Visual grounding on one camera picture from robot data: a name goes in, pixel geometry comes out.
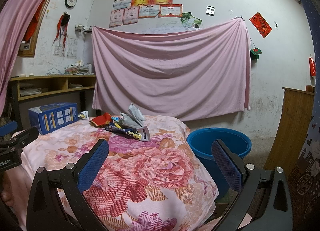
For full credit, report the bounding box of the red paper wall poster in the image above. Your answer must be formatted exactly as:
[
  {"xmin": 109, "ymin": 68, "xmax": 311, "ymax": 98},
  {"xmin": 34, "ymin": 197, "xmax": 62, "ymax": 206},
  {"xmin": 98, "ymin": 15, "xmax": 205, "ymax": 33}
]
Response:
[{"xmin": 249, "ymin": 12, "xmax": 272, "ymax": 39}]

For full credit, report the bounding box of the dark blue yellow wrapper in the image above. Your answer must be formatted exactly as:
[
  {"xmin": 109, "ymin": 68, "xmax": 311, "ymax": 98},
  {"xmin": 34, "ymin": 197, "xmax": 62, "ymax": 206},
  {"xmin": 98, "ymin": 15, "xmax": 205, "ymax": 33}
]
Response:
[{"xmin": 105, "ymin": 123, "xmax": 143, "ymax": 141}]

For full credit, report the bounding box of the red snack wrapper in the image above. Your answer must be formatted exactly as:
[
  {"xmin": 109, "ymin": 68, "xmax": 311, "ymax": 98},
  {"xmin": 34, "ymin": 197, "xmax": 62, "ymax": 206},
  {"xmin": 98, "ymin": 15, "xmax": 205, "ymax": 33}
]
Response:
[{"xmin": 89, "ymin": 113, "xmax": 112, "ymax": 128}]

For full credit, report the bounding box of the red hanging bag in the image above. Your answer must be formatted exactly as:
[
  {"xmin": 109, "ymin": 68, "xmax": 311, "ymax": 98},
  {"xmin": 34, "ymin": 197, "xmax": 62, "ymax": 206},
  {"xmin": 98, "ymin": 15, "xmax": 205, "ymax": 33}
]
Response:
[{"xmin": 309, "ymin": 55, "xmax": 316, "ymax": 77}]

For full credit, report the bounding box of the green red hanging pouch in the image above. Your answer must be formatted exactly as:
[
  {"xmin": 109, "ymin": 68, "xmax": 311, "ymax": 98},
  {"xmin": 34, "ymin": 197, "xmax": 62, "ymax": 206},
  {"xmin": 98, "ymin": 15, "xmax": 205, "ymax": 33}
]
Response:
[{"xmin": 249, "ymin": 39, "xmax": 262, "ymax": 61}]

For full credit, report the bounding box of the pink window curtain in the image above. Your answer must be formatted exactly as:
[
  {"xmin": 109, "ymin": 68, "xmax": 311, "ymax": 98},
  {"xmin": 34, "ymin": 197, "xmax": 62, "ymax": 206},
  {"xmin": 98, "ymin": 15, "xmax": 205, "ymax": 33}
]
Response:
[{"xmin": 1, "ymin": 0, "xmax": 42, "ymax": 111}]

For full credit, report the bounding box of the wooden cabinet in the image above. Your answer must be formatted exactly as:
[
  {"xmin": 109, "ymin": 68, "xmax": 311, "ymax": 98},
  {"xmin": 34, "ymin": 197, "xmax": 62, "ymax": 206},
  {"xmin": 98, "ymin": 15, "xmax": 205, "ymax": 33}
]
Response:
[{"xmin": 263, "ymin": 87, "xmax": 314, "ymax": 176}]

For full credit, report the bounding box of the pink hanging wall sheet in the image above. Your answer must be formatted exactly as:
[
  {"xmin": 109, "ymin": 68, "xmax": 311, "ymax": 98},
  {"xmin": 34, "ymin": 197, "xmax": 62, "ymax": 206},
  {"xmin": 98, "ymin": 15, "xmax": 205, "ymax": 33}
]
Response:
[{"xmin": 92, "ymin": 18, "xmax": 251, "ymax": 121}]

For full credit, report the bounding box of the wooden wall shelf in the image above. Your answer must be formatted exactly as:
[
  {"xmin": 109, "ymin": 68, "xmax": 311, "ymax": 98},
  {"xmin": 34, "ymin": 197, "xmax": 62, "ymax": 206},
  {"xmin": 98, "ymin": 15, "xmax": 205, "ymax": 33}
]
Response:
[{"xmin": 9, "ymin": 75, "xmax": 96, "ymax": 101}]

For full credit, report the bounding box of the red black hanging tassel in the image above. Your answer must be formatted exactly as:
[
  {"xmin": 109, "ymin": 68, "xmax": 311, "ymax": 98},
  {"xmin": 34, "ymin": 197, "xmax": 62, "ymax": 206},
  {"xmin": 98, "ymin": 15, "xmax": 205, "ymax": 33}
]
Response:
[{"xmin": 53, "ymin": 12, "xmax": 71, "ymax": 48}]

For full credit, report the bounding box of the blue cardboard box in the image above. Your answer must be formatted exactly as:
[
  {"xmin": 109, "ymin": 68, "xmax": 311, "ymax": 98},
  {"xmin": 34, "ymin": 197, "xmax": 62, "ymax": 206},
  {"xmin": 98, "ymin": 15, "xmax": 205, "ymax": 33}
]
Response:
[{"xmin": 28, "ymin": 102, "xmax": 78, "ymax": 135}]

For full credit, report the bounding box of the wall certificates cluster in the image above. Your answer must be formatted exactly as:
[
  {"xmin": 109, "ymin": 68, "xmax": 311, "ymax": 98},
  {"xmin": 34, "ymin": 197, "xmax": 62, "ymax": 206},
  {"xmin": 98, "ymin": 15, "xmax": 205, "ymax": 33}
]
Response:
[{"xmin": 109, "ymin": 0, "xmax": 184, "ymax": 28}]

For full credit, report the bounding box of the round wall clock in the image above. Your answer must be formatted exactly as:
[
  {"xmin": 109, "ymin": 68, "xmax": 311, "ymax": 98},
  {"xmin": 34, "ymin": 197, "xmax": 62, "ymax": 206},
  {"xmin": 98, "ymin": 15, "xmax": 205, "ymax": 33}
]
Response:
[{"xmin": 65, "ymin": 0, "xmax": 77, "ymax": 8}]

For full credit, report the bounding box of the blue plastic bucket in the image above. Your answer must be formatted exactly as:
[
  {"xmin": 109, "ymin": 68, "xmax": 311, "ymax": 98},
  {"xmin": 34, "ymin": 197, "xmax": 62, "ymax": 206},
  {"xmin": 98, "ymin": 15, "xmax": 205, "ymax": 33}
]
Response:
[{"xmin": 187, "ymin": 128, "xmax": 252, "ymax": 200}]

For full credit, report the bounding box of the floral pink bed cover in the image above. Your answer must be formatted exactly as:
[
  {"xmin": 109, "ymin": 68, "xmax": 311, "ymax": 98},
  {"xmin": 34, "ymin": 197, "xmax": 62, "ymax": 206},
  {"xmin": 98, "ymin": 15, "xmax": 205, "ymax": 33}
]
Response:
[{"xmin": 8, "ymin": 115, "xmax": 219, "ymax": 230}]

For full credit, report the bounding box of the stack of books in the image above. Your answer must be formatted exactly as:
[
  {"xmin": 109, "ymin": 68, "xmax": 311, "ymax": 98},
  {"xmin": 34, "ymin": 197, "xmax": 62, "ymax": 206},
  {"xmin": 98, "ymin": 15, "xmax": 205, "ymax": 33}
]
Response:
[{"xmin": 65, "ymin": 60, "xmax": 93, "ymax": 75}]

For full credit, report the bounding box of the grey white wrapper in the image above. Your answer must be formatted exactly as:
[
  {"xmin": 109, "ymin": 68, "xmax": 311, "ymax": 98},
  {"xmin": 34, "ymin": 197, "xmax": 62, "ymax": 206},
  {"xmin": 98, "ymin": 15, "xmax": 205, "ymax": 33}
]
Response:
[{"xmin": 120, "ymin": 103, "xmax": 150, "ymax": 142}]

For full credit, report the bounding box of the cartoon small packet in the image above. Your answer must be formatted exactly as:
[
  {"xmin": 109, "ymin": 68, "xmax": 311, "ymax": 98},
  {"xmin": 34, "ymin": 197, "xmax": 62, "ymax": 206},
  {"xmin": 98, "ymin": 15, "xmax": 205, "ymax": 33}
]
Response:
[{"xmin": 78, "ymin": 111, "xmax": 89, "ymax": 120}]

